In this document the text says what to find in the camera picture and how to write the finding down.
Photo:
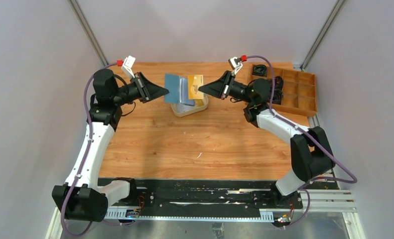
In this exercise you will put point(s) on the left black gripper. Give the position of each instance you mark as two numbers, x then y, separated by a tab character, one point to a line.
147	90

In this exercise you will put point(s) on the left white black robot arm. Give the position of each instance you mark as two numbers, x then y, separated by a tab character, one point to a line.
91	165

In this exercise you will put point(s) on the blue leather card holder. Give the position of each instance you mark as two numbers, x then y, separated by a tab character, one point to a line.
178	90

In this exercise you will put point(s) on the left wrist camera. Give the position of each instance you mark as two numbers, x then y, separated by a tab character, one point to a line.
126	65

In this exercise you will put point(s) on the cream oval tray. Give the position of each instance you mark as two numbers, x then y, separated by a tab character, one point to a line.
200	105

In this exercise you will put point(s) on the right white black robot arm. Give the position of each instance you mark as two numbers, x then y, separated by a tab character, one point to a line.
309	147

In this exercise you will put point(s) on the rolled black belt middle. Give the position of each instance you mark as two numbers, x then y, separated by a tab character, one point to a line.
277	83

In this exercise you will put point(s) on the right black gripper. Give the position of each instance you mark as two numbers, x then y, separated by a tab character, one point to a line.
220	88

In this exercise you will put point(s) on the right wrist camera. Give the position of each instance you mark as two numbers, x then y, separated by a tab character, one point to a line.
236	63

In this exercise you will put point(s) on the rolled black belt top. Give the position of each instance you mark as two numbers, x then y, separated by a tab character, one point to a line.
259	70

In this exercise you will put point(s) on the aluminium rail frame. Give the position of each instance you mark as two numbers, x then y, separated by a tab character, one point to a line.
329	212

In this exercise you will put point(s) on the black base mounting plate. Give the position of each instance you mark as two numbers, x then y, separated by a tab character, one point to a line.
205	200

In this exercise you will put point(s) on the rolled black belt large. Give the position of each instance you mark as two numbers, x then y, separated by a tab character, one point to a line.
277	97

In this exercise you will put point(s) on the white VIP credit card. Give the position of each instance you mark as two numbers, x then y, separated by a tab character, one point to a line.
184	108

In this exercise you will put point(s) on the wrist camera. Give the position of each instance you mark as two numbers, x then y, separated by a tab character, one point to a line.
236	63
126	65

